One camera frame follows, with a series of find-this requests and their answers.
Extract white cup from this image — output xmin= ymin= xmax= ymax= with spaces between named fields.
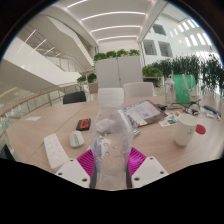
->
xmin=173 ymin=113 xmax=198 ymax=147

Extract white chair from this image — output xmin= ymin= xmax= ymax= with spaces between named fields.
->
xmin=123 ymin=81 xmax=155 ymax=99

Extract white paper sheet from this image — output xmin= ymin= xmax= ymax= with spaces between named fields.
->
xmin=25 ymin=115 xmax=43 ymax=122

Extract black cables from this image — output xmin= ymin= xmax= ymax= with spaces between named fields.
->
xmin=181 ymin=101 xmax=203 ymax=116

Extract green tote bag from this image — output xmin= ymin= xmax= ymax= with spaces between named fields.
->
xmin=173 ymin=73 xmax=198 ymax=104

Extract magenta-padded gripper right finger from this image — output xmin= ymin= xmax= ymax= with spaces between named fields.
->
xmin=125 ymin=147 xmax=169 ymax=190

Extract green plant hedge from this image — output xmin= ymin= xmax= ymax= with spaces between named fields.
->
xmin=142 ymin=54 xmax=224 ymax=98

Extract white sticker sheet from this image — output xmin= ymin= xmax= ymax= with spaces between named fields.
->
xmin=158 ymin=110 xmax=183 ymax=128

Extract clear bottle with white cap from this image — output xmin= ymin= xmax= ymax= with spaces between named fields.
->
xmin=164 ymin=74 xmax=176 ymax=107

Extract black chair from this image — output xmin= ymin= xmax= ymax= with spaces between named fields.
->
xmin=62 ymin=90 xmax=88 ymax=105

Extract ceiling light strips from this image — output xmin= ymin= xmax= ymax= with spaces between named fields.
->
xmin=66 ymin=0 xmax=147 ymax=43

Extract red round coaster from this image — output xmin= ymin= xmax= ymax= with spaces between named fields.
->
xmin=194 ymin=124 xmax=207 ymax=135

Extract glass railing with wooden handrail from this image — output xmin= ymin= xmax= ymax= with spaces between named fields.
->
xmin=0 ymin=82 xmax=83 ymax=118

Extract open printed magazine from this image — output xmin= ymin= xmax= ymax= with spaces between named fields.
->
xmin=122 ymin=99 xmax=168 ymax=129

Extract potted green plants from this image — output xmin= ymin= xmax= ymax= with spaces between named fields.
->
xmin=76 ymin=73 xmax=99 ymax=94

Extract dark chair with red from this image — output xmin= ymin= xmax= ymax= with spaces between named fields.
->
xmin=0 ymin=143 xmax=16 ymax=162

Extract white cabinet with plants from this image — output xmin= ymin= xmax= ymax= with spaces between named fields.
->
xmin=93 ymin=48 xmax=144 ymax=89

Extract red and black small box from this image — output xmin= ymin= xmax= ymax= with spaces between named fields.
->
xmin=75 ymin=117 xmax=92 ymax=131

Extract clear plastic water bottle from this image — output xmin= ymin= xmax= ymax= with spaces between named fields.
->
xmin=89 ymin=87 xmax=135 ymax=191

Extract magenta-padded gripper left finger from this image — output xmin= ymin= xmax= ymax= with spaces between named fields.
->
xmin=54 ymin=148 xmax=98 ymax=190

